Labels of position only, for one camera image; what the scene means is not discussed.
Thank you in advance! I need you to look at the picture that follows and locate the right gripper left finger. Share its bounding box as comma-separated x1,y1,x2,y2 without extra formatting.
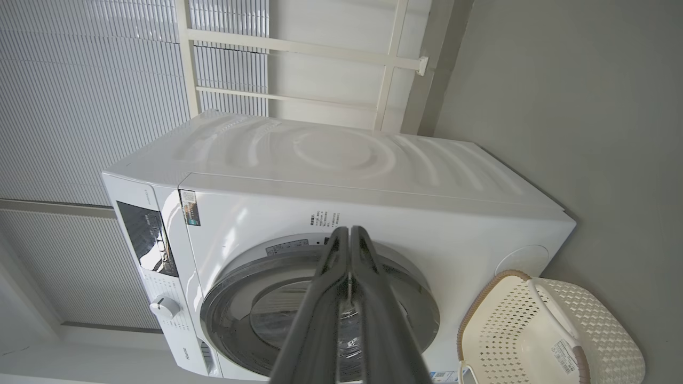
269,226,350,384

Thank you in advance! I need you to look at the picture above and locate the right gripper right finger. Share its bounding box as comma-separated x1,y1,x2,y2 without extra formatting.
350,226,433,384

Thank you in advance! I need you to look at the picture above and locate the round glass washing machine door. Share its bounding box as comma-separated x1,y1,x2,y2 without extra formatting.
200,234,441,383

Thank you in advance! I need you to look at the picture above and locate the cream perforated laundry basket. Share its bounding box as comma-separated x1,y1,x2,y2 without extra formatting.
457,269,646,384

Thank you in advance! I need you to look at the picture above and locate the white front-load washing machine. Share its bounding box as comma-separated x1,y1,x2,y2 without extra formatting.
101,109,577,382

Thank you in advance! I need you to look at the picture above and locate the white metal railing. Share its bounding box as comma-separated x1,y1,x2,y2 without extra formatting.
173,0,430,134

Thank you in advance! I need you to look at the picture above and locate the white pleated window blind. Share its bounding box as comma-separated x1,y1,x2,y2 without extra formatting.
0,0,270,331

